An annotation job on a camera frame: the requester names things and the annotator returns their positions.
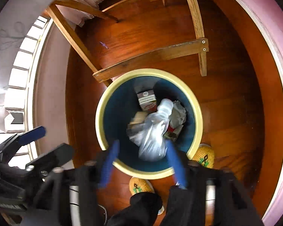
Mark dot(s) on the beige cardboard piece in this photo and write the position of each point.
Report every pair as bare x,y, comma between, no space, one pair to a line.
138,118

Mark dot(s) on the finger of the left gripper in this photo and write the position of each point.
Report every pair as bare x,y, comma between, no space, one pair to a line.
31,136
54,158

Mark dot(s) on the yellow rimmed trash bin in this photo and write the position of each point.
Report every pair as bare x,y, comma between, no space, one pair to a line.
118,105

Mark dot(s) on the cream crumpled paper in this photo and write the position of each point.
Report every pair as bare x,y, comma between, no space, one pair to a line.
178,115

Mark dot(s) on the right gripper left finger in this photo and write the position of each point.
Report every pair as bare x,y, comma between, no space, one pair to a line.
105,163

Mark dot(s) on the red white carton box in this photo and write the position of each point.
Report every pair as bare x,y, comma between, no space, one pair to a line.
147,101

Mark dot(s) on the clear plastic bottle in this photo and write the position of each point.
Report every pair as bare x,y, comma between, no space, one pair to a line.
149,135

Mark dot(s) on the yellow patterned slipper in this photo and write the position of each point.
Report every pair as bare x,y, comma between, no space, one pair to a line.
205,155

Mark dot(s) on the wooden table frame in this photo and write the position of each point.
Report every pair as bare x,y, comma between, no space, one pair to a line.
105,75

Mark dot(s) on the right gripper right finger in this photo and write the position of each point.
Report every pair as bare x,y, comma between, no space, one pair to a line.
178,161

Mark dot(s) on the window with black grille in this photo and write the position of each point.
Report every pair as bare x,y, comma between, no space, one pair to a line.
16,94

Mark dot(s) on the tree pattern tablecloth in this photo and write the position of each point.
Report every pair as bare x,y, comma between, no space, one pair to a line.
16,19

